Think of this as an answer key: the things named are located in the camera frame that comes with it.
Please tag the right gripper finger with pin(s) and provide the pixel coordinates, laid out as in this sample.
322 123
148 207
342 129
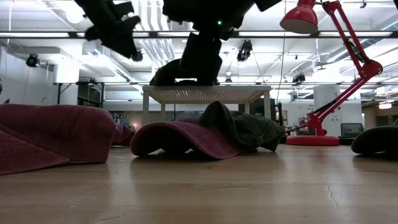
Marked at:
200 62

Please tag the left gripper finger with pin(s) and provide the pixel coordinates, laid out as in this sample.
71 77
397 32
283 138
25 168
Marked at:
124 40

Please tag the dark baseball cap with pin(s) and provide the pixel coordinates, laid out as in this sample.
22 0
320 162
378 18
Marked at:
166 74
255 130
376 140

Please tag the maroon baseball cap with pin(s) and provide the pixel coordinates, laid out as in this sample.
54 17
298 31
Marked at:
122 135
56 133
199 133

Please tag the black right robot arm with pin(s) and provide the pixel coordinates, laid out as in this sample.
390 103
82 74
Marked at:
265 4

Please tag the black ceiling spotlight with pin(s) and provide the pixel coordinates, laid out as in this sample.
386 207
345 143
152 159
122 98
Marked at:
298 78
139 57
32 60
244 50

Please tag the black horizontal crossbar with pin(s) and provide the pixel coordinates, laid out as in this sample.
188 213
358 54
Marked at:
73 35

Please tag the white perforated metal rack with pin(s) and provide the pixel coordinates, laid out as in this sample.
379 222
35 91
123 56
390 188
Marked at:
174 88

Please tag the dark background cabinet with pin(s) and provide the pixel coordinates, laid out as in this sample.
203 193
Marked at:
259 107

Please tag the red desk lamp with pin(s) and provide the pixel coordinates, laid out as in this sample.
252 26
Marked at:
300 18

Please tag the dark computer monitor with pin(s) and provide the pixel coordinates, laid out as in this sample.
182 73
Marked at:
351 129

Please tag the black background shelf frame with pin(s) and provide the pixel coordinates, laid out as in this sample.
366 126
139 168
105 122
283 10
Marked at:
93 96

